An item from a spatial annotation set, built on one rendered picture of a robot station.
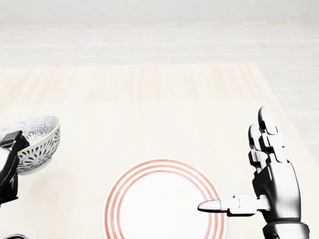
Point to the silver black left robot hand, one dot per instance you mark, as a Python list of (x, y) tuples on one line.
[(8, 169)]

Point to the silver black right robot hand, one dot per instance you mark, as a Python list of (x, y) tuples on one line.
[(281, 189)]

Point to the black white patterned bowl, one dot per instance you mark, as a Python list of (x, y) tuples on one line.
[(41, 149)]

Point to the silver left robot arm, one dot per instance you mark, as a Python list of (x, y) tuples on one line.
[(15, 237)]

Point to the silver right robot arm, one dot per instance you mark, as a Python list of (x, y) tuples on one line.
[(286, 232)]

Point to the white plate with red rings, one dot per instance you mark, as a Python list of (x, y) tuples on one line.
[(159, 206)]

